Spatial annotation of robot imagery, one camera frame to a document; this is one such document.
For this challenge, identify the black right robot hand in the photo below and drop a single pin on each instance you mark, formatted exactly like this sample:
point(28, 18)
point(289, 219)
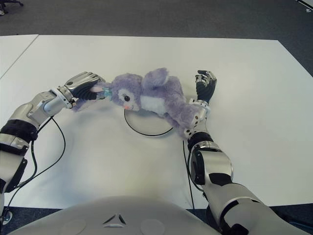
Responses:
point(205, 88)

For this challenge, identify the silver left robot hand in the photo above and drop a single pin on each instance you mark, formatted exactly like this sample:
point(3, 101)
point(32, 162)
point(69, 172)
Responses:
point(83, 84)

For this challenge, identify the purple plush bunny doll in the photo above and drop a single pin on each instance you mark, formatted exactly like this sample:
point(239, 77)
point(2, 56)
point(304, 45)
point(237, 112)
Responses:
point(156, 95)

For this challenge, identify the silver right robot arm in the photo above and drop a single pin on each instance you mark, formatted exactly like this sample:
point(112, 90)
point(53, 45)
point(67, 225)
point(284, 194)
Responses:
point(215, 166)

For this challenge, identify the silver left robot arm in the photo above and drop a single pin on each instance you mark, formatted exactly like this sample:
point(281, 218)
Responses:
point(44, 105)

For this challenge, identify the white plate black rim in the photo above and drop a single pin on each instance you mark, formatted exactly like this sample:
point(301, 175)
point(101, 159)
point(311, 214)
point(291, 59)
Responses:
point(146, 124)

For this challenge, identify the black office chair base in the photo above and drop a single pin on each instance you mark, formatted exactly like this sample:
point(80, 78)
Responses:
point(12, 3)

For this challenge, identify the black stand leg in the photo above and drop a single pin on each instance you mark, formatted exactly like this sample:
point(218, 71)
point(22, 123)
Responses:
point(305, 2)

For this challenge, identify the grey robot torso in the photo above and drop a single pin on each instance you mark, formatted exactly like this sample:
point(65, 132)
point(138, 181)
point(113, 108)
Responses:
point(115, 218)

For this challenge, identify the round metal table foot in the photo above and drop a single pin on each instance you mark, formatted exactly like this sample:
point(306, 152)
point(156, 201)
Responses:
point(6, 218)

